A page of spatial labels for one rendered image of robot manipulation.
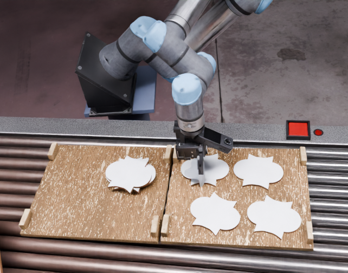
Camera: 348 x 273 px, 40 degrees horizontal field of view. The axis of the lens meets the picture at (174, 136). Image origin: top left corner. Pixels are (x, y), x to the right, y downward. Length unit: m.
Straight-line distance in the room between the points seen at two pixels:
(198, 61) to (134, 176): 0.41
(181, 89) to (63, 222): 0.54
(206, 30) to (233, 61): 1.76
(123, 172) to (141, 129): 0.24
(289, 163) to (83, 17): 2.92
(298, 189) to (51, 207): 0.74
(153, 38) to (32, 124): 0.71
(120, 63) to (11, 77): 2.02
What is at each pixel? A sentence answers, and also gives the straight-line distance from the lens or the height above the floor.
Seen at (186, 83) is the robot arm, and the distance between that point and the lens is 1.21.
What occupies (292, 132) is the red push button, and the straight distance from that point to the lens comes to 1.59.
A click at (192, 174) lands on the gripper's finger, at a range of 1.40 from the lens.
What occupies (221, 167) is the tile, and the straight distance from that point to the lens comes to 1.46.
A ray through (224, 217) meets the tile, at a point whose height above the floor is 0.94.
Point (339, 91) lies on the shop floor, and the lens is 3.17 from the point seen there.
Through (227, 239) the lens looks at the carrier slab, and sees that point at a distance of 1.33.
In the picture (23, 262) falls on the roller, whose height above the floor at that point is 0.91.
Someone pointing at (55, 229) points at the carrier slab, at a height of 0.94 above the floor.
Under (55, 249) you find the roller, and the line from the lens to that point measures 1.43.
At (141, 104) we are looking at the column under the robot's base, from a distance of 1.81.
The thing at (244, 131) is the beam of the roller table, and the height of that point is 0.92.
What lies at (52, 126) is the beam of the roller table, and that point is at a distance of 1.76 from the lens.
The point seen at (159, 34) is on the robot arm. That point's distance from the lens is 1.26.
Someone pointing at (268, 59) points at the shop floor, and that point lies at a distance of 3.38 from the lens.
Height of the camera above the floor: 2.07
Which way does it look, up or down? 46 degrees down
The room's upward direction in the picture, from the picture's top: 9 degrees counter-clockwise
